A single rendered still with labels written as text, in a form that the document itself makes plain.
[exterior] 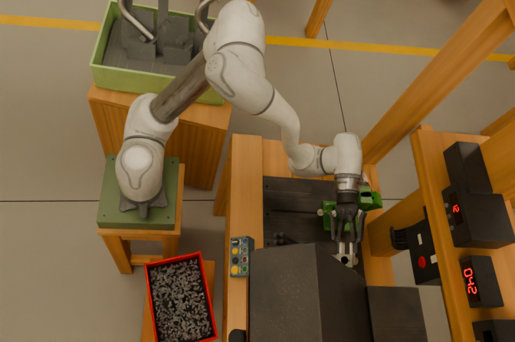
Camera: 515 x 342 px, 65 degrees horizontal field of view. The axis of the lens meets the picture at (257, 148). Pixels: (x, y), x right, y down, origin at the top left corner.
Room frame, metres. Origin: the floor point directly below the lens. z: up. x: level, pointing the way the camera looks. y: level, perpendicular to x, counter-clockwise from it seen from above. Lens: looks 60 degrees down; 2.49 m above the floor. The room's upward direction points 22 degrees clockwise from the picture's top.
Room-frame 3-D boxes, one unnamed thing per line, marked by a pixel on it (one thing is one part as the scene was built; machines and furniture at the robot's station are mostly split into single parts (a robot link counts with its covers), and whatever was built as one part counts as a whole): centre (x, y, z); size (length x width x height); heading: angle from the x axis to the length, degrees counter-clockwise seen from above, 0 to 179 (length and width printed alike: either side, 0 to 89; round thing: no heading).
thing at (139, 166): (0.54, 0.37, 1.10); 0.18 x 0.16 x 0.22; 19
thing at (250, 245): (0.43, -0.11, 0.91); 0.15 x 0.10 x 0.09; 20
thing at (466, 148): (0.70, -0.56, 1.59); 0.15 x 0.07 x 0.07; 20
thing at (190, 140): (1.20, 0.55, 0.39); 0.68 x 0.52 x 0.79; 100
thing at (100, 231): (0.53, 0.36, 0.83); 0.32 x 0.32 x 0.04; 21
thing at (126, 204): (0.51, 0.35, 0.96); 0.22 x 0.18 x 0.06; 30
